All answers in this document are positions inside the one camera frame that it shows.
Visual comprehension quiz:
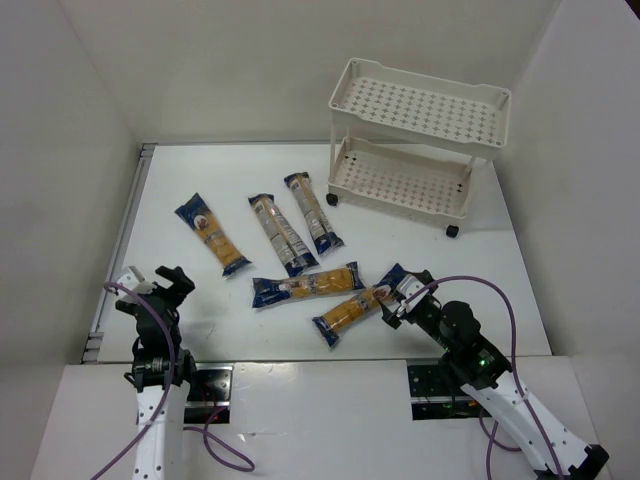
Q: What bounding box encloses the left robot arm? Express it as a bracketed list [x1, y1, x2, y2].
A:
[115, 266, 196, 479]

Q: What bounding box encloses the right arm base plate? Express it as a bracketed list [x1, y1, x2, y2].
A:
[407, 362, 482, 421]

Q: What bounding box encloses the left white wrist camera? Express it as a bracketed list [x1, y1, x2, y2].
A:
[115, 266, 155, 295]

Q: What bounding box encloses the horizontal pasta bag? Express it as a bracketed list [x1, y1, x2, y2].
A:
[252, 261, 366, 309]

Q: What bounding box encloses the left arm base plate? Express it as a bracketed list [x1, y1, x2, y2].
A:
[184, 363, 233, 426]

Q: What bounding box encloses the white two-tier rolling cart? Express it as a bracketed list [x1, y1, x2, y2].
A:
[326, 58, 512, 238]

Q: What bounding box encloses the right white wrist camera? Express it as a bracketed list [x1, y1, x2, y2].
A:
[396, 273, 430, 316]

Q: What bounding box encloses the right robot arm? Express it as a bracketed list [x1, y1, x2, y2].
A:
[375, 271, 609, 479]

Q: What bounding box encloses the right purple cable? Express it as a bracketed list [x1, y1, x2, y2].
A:
[399, 275, 559, 476]

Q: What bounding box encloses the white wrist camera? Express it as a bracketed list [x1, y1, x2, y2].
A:
[115, 266, 155, 295]
[396, 273, 430, 316]

